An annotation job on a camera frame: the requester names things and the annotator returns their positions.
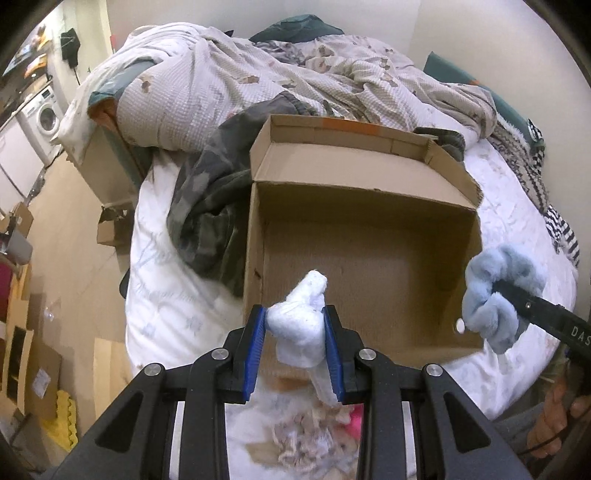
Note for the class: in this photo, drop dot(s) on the white washing machine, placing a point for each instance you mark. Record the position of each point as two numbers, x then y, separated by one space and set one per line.
40 118

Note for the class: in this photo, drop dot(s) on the white kitchen cabinet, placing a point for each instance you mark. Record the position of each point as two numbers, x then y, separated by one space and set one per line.
20 165

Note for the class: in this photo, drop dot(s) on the black white patterned blanket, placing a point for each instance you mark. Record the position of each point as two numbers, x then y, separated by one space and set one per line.
525 154

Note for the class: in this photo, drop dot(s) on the light blue fluffy scrunchie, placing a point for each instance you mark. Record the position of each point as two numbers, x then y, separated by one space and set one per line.
489 313

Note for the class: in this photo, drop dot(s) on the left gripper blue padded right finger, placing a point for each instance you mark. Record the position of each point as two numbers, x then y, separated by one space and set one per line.
341 346

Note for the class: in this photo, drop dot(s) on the open cardboard box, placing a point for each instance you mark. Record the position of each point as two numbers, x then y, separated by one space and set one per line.
389 217

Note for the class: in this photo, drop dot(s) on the person's right hand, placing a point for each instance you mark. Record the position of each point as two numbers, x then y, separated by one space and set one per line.
544 438

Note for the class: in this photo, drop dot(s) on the dark green pillow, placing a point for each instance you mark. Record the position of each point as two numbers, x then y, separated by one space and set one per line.
297 29

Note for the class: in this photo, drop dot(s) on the black bag hanging on wall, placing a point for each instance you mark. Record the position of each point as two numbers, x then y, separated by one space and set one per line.
70 45

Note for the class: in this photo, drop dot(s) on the white floral bed sheet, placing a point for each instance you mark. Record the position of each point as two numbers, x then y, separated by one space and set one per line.
173 316

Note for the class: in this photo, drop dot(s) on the small cardboard box on floor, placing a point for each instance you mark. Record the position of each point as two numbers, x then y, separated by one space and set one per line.
114 228

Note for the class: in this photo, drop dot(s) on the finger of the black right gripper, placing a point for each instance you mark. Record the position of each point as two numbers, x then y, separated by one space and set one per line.
556 320

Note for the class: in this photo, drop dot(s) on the flat cardboard boxes stack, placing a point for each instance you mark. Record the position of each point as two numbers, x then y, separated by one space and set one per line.
30 369

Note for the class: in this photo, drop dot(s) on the checkered teddy print duvet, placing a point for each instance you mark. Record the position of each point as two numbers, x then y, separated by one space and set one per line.
197 77

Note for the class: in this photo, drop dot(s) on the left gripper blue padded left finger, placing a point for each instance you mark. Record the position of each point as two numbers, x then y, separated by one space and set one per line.
248 354

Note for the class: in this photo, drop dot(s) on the camouflage grey blanket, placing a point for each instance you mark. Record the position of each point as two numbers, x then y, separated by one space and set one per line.
209 211

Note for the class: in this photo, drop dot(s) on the yellow foam piece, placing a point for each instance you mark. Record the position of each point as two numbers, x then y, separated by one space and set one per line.
62 430

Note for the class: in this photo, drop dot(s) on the white fluffy sock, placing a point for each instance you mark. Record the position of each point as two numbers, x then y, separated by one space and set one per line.
298 326

